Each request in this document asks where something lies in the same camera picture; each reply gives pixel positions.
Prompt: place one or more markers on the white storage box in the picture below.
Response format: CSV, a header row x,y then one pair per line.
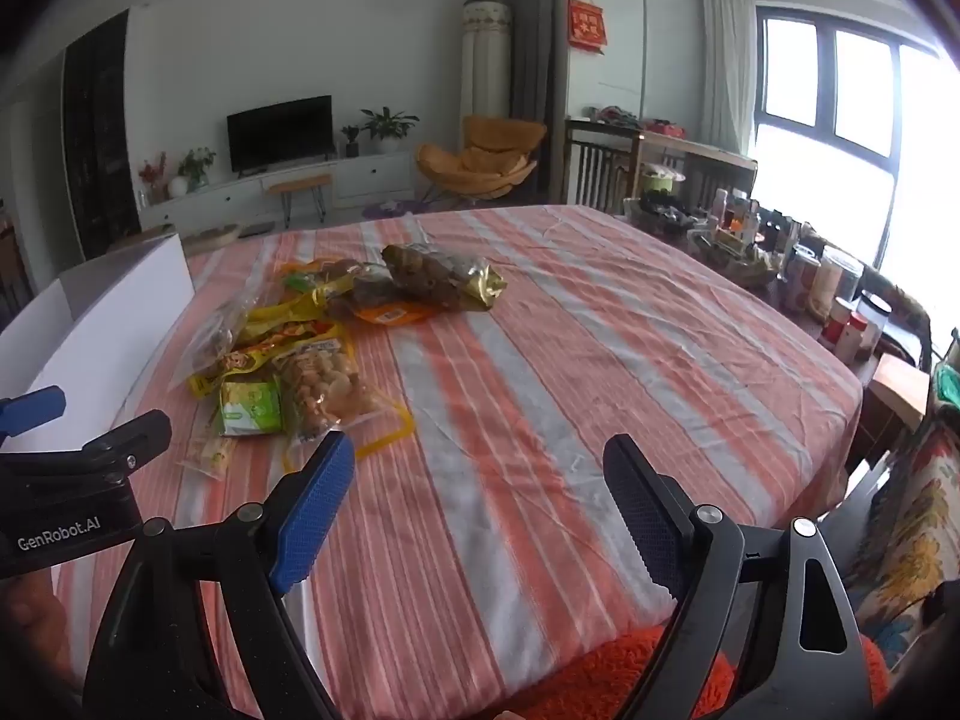
x,y
112,330

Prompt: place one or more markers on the orange grey striped tablecloth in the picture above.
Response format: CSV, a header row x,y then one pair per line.
x,y
525,390

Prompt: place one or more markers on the gold bag of chestnuts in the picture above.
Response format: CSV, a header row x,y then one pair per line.
x,y
435,274

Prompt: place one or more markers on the orange clear nut packet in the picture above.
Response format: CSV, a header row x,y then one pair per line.
x,y
390,313

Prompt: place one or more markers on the black flat television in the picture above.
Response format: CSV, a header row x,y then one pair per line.
x,y
279,133

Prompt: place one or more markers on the green pot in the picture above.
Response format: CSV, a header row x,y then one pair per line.
x,y
660,180

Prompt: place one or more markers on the large dark framed window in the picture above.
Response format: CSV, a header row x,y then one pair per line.
x,y
862,150

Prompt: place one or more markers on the wooden slatted rack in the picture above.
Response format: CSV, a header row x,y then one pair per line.
x,y
600,165

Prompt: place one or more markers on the cluster of bottles and jars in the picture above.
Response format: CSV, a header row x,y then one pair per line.
x,y
817,277

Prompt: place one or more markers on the wooden side table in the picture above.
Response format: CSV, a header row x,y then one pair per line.
x,y
896,386

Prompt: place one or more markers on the white television cabinet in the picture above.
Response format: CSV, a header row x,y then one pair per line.
x,y
375,172

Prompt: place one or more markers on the purple rug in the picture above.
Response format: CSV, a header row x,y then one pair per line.
x,y
394,208

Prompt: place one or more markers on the plain yellow snack bag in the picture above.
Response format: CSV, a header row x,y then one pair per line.
x,y
300,304

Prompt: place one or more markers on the orange fuzzy cloth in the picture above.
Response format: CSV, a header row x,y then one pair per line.
x,y
600,679

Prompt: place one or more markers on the orange green snack packet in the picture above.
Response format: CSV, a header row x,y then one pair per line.
x,y
334,268

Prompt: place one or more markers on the large leafy plant white pot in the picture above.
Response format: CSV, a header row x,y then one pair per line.
x,y
386,124

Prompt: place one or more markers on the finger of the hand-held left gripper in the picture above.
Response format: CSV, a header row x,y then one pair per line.
x,y
127,435
34,403

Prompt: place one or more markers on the small green snack packet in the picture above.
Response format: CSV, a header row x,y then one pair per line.
x,y
251,405

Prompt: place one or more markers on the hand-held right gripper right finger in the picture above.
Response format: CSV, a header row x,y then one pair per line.
x,y
645,517

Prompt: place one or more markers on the small clear yellow snack packet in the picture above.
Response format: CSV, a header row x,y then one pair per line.
x,y
206,456

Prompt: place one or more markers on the dark tall cabinet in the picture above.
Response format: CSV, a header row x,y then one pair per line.
x,y
97,135

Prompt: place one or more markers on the green plant in vase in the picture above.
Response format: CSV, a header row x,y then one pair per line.
x,y
196,165

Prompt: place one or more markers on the clear bag of round puffs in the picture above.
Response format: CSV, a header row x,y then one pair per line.
x,y
322,382

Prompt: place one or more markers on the yellow cartoon snack bag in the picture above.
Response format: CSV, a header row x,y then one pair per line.
x,y
255,356

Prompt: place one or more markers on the small plant dark pot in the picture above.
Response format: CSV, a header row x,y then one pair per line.
x,y
351,139

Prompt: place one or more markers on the white curtain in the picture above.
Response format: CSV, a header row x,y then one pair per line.
x,y
727,60

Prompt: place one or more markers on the red wall hanging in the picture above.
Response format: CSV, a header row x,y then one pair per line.
x,y
586,24

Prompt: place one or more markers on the white standing air conditioner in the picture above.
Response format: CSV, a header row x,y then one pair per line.
x,y
486,75

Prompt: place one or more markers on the orange lounge chair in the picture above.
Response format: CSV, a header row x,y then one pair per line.
x,y
480,165

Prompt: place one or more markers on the clear bag of brown snacks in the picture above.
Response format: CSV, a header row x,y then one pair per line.
x,y
214,337

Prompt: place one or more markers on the white round vase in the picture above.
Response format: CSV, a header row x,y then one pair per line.
x,y
178,186

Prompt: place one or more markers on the wooden stool with metal legs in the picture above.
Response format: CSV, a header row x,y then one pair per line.
x,y
298,186

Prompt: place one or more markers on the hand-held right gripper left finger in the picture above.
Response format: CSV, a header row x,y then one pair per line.
x,y
315,517

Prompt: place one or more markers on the grey curtain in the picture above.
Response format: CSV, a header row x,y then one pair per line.
x,y
536,52

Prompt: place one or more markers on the red flower arrangement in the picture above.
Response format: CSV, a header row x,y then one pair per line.
x,y
152,171

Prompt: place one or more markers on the floral fabric chair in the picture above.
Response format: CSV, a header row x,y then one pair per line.
x,y
915,525

